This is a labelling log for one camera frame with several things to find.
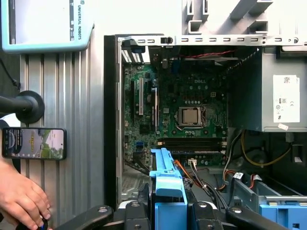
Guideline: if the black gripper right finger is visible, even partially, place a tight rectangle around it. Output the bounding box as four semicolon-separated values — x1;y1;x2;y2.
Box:
189;201;290;230

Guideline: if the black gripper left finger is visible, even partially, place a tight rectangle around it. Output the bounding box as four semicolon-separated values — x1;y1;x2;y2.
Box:
54;201;151;230

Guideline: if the hard disk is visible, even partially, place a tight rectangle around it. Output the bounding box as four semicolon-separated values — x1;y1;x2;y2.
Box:
149;148;189;230

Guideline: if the round black tool blue ring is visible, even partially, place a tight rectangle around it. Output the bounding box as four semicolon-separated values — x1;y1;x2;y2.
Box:
16;214;51;230

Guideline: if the person's hand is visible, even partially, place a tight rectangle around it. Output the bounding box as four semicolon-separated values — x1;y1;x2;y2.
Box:
0;158;51;230

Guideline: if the metal optical drive cage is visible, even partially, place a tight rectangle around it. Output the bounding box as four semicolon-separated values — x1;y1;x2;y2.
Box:
226;172;307;230

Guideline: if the blue drive latch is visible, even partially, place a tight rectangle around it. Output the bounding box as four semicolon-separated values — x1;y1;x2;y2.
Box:
259;202;307;230

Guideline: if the silver CPU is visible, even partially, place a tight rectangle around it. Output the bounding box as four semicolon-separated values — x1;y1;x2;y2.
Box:
182;109;201;126

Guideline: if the CPU socket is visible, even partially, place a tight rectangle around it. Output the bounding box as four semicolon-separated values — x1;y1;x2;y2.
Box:
176;105;208;130

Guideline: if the white expansion slot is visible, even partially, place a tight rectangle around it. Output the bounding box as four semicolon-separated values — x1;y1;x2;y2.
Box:
137;77;145;116

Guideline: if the black PC case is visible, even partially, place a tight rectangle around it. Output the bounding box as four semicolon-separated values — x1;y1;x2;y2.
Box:
103;33;307;230

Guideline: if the green motherboard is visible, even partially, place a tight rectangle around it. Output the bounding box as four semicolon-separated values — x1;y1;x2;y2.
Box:
122;51;228;170

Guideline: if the black smartphone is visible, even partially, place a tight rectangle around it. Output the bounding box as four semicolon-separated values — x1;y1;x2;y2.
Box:
1;127;67;161

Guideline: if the grey power supply unit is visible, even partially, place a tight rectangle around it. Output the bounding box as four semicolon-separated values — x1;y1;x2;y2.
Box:
227;46;307;133

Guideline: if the grey parts rack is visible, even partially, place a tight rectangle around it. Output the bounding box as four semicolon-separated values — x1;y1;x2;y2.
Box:
181;0;281;35

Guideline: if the pale blue teach pendant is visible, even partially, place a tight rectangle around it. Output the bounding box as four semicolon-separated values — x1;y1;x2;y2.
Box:
0;0;95;54

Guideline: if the black wire bundle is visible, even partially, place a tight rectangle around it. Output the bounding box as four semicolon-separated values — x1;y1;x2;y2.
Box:
191;165;228;211

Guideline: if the orange wire bundle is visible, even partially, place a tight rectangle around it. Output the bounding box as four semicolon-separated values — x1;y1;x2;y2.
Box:
174;159;201;189

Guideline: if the thin red wire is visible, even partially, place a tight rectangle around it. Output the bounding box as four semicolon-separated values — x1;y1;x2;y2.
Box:
249;174;261;190

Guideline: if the yellow wire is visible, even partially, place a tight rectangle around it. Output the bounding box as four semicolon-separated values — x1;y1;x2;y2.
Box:
241;130;292;168

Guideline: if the black round mount base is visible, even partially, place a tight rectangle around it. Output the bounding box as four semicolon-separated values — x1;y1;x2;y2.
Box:
0;90;46;124

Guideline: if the red black twisted wire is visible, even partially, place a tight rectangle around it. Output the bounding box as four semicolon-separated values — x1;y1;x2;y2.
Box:
179;50;237;59

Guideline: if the black pendant cable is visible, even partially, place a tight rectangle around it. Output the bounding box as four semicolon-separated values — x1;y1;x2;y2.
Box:
0;57;22;91

